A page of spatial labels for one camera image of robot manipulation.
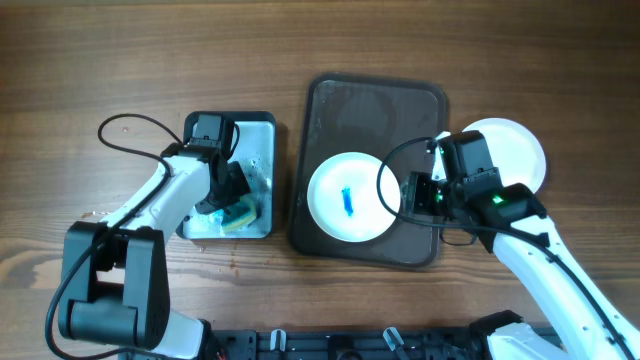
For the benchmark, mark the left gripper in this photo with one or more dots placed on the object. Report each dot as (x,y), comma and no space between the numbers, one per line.
(241,188)

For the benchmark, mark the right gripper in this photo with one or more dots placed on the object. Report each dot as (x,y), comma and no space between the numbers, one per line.
(416,199)

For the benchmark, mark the green and yellow sponge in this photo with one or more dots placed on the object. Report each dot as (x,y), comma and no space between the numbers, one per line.
(238,215)

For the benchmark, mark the white plate top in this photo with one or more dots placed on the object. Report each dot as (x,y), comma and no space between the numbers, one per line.
(353,198)

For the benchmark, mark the white plate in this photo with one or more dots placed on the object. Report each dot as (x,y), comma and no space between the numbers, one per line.
(353,198)
(514,150)

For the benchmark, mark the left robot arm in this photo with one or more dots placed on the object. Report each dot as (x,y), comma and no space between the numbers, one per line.
(114,286)

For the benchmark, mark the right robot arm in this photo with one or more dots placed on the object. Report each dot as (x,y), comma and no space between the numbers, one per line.
(484,182)

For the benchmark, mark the black-rimmed metal wash tray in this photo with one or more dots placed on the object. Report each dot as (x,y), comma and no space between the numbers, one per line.
(255,144)

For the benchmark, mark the dark brown serving tray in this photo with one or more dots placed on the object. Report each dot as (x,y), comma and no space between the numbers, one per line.
(372,115)

